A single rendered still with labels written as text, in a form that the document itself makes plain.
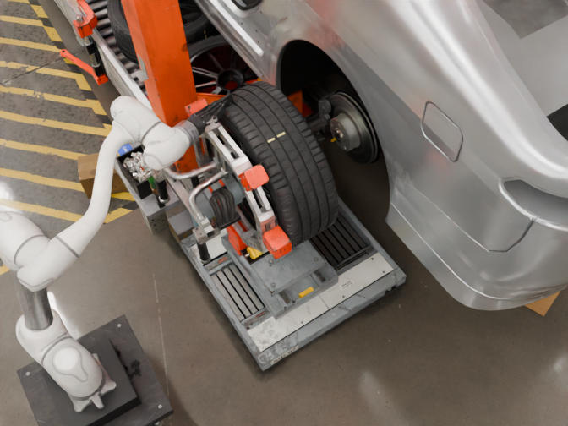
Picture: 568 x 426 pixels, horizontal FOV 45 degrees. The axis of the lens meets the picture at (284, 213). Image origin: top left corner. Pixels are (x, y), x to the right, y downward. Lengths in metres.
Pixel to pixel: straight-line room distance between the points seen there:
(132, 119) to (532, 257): 1.36
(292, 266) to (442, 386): 0.87
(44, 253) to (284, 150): 0.88
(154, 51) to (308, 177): 0.74
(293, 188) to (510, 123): 0.87
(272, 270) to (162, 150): 1.10
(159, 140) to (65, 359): 0.92
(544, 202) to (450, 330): 1.45
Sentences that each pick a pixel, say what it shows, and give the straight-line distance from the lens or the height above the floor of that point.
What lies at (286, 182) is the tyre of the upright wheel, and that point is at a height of 1.07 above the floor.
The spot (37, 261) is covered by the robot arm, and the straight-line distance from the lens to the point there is 2.31.
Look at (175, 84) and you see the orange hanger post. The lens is 2.81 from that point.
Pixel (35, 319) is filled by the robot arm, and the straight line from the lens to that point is 2.74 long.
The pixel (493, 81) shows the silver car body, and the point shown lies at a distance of 1.98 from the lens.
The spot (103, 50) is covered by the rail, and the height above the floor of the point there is 0.39.
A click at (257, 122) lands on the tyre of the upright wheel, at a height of 1.18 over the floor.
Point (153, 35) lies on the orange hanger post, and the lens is 2.61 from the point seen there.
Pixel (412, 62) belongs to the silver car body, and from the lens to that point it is 2.11.
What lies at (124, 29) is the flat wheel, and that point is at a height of 0.50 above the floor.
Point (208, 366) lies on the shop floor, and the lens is 3.31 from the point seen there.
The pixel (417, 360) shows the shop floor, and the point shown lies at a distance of 3.33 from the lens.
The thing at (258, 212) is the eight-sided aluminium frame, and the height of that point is 0.99.
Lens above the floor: 3.07
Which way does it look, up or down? 57 degrees down
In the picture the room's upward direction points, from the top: 3 degrees counter-clockwise
